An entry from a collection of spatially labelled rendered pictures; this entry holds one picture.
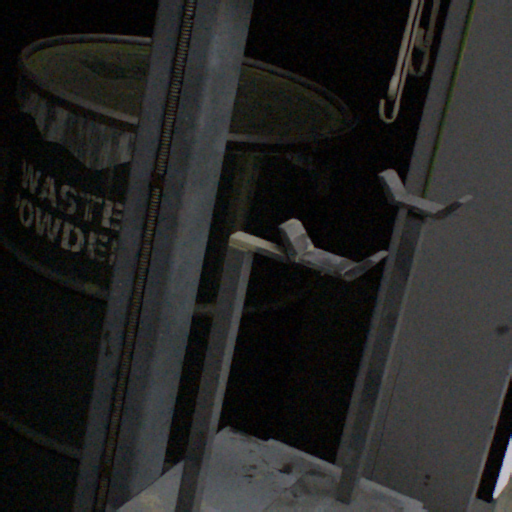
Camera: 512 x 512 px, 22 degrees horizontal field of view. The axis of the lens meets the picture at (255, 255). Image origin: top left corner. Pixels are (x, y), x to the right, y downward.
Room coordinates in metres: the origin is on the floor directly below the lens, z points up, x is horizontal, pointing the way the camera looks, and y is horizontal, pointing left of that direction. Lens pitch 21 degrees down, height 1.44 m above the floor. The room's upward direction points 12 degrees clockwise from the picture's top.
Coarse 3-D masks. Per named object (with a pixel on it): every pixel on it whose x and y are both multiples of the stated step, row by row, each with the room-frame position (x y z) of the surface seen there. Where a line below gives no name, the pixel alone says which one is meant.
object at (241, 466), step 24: (240, 432) 1.20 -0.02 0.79; (216, 456) 1.14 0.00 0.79; (240, 456) 1.15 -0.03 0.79; (264, 456) 1.16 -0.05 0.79; (288, 456) 1.17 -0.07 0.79; (168, 480) 1.08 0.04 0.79; (216, 480) 1.10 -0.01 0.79; (240, 480) 1.10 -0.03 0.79; (264, 480) 1.11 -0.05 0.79; (288, 480) 1.12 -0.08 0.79; (144, 504) 1.03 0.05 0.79; (168, 504) 1.04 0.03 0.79; (216, 504) 1.05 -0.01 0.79; (240, 504) 1.06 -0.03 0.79; (264, 504) 1.07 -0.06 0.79; (408, 504) 1.13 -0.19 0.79
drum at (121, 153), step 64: (256, 64) 2.45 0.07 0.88; (64, 128) 1.96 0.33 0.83; (128, 128) 1.92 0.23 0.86; (64, 192) 1.96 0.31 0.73; (256, 192) 1.96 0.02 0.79; (320, 192) 2.07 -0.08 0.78; (0, 256) 2.08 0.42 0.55; (64, 256) 1.95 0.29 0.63; (256, 256) 1.98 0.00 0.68; (0, 320) 2.04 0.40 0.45; (64, 320) 1.94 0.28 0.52; (192, 320) 1.93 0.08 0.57; (256, 320) 2.00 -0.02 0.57; (0, 384) 2.01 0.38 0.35; (64, 384) 1.93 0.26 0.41; (192, 384) 1.94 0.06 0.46; (256, 384) 2.02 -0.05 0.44; (0, 448) 1.99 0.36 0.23; (64, 448) 1.92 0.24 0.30
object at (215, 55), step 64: (192, 0) 1.05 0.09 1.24; (192, 64) 1.04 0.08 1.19; (192, 128) 1.04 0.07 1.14; (128, 192) 1.05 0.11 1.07; (192, 192) 1.04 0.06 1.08; (128, 256) 1.05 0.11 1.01; (192, 256) 1.06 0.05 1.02; (128, 320) 1.05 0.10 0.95; (128, 384) 1.04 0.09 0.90; (128, 448) 1.04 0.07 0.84
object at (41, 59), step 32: (32, 64) 2.16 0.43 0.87; (64, 64) 2.21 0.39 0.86; (96, 64) 2.27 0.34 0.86; (128, 64) 2.31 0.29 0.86; (96, 96) 2.07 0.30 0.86; (128, 96) 2.11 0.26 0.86; (256, 96) 2.27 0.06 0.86; (288, 96) 2.33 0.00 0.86; (320, 96) 2.34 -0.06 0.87; (256, 128) 2.07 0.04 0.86; (288, 128) 2.12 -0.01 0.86; (320, 128) 2.15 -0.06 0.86
